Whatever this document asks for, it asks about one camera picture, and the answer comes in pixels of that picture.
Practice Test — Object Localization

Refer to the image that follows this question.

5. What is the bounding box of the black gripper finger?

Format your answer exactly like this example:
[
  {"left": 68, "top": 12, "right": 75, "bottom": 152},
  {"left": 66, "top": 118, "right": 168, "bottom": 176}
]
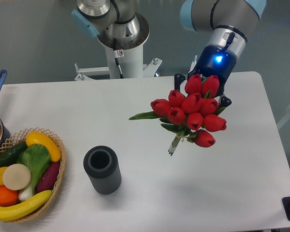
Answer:
[
  {"left": 219, "top": 96, "right": 232, "bottom": 109},
  {"left": 174, "top": 73, "right": 186, "bottom": 91}
]

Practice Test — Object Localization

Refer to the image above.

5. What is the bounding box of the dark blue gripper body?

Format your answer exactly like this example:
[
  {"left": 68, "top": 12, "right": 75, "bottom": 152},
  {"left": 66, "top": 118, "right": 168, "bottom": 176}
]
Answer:
[{"left": 188, "top": 45, "right": 237, "bottom": 97}]

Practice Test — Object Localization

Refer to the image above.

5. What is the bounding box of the red tulip bouquet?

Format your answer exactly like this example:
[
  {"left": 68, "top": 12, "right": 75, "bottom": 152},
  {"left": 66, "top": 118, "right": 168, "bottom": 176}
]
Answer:
[{"left": 130, "top": 74, "right": 227, "bottom": 156}]

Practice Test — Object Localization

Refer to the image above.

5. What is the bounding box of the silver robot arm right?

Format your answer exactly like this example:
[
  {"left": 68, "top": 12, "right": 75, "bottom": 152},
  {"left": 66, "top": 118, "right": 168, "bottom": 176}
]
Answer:
[{"left": 180, "top": 0, "right": 267, "bottom": 107}]

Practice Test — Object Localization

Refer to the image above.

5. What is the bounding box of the dark grey ribbed vase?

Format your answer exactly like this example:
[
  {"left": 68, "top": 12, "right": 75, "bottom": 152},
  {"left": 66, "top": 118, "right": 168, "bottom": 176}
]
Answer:
[{"left": 83, "top": 145, "right": 122, "bottom": 195}]

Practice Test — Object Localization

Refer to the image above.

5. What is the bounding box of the green bok choy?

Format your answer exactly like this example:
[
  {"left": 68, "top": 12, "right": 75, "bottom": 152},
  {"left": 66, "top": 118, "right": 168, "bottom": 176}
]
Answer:
[{"left": 17, "top": 144, "right": 50, "bottom": 202}]

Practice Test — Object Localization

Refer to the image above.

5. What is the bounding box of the purple sweet potato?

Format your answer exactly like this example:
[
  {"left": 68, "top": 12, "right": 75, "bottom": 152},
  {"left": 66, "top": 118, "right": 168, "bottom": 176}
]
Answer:
[{"left": 36, "top": 162, "right": 60, "bottom": 193}]

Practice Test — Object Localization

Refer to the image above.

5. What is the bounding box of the woven wicker basket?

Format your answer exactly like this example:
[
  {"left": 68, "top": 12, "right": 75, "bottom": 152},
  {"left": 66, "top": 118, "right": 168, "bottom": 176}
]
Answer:
[{"left": 0, "top": 128, "right": 66, "bottom": 222}]

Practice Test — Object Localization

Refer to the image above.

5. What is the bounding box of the green cucumber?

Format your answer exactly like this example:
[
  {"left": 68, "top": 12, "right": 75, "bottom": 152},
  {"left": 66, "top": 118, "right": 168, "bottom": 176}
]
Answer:
[{"left": 0, "top": 141, "right": 27, "bottom": 167}]

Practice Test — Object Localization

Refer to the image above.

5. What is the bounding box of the beige round slice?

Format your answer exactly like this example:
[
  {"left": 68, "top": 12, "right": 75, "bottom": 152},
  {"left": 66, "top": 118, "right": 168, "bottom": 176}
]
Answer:
[{"left": 2, "top": 163, "right": 31, "bottom": 190}]

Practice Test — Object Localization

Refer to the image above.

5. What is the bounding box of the orange fruit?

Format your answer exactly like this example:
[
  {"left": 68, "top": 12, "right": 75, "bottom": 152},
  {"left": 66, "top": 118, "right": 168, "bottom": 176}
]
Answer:
[{"left": 0, "top": 186, "right": 18, "bottom": 207}]

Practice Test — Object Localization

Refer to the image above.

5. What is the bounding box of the yellow banana front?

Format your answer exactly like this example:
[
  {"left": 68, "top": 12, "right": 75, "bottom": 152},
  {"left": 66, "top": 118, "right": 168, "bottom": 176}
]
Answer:
[{"left": 0, "top": 190, "right": 52, "bottom": 222}]

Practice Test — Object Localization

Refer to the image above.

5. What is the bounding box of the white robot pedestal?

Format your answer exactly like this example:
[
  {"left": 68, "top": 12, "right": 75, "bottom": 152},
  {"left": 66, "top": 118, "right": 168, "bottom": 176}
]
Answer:
[{"left": 74, "top": 44, "right": 162, "bottom": 81}]

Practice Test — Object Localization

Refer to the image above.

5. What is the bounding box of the black cable on pedestal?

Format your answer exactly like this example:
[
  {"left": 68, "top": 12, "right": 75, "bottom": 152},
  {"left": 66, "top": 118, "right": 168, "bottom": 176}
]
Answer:
[{"left": 112, "top": 38, "right": 124, "bottom": 79}]

